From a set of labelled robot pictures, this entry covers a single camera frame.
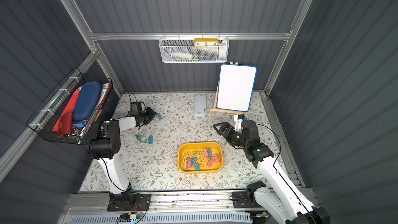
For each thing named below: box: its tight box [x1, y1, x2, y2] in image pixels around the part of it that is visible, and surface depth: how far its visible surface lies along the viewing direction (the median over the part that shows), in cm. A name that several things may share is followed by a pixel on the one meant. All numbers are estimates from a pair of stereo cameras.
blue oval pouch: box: [72, 81, 103, 122], surface depth 74 cm
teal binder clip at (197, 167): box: [192, 162, 201, 172], surface depth 84 cm
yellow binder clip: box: [181, 149, 191, 162], surface depth 88 cm
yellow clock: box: [193, 37, 220, 47], surface depth 90 cm
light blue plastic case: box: [193, 93, 207, 118], surface depth 112 cm
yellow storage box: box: [177, 142, 224, 174], surface depth 88 cm
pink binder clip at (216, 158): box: [213, 153, 220, 164], surface depth 88 cm
